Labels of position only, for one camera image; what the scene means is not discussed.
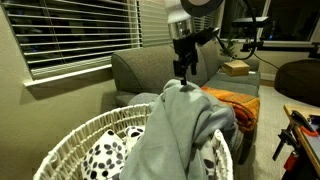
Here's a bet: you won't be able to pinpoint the white woven laundry basket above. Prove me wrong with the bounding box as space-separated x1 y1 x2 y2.
32 103 234 180

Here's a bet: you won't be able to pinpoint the black bar camera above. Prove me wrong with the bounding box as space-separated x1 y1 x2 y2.
231 16 270 28

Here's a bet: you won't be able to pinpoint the black horizontal stand bar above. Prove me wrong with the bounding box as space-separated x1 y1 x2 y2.
239 40 320 54

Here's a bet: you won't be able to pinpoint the dark glass window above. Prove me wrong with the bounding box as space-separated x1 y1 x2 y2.
221 0 320 43

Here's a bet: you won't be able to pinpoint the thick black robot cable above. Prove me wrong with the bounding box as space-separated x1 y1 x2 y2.
213 0 259 62

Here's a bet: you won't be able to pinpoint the light grey fleece blanket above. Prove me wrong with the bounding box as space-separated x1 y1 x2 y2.
119 78 244 180

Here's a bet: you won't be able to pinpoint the narrow white window blinds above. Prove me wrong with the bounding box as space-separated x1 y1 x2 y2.
138 0 222 48

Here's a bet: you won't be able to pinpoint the green potted plant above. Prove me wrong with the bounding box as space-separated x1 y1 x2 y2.
219 38 236 58

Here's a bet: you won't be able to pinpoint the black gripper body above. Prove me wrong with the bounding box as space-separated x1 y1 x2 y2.
172 31 200 64

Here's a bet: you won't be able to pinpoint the black white spotted cloth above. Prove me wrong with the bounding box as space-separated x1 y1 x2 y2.
80 125 218 180

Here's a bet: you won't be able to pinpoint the grey fabric sofa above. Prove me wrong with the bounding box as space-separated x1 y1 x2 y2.
110 39 262 164

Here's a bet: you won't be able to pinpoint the black clamp orange grip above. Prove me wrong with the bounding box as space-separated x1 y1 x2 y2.
290 109 320 138

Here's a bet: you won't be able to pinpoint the light wooden table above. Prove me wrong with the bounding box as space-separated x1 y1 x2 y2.
283 103 320 175

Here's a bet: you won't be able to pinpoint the white window sill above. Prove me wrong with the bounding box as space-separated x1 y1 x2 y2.
22 63 113 88

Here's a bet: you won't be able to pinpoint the orange patterned blanket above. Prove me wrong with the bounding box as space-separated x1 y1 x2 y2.
200 85 261 133

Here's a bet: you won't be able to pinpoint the tan cardboard box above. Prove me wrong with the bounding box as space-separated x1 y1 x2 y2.
222 59 251 77

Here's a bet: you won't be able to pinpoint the wide white window blinds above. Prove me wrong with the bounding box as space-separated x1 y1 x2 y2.
1 0 142 80

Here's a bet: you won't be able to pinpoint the black bar clamp red handle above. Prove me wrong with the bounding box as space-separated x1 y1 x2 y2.
272 128 301 173

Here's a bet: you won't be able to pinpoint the dark round chair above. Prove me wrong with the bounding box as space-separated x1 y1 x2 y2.
273 59 320 108

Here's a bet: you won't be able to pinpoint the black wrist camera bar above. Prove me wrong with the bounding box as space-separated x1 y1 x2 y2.
194 27 221 46

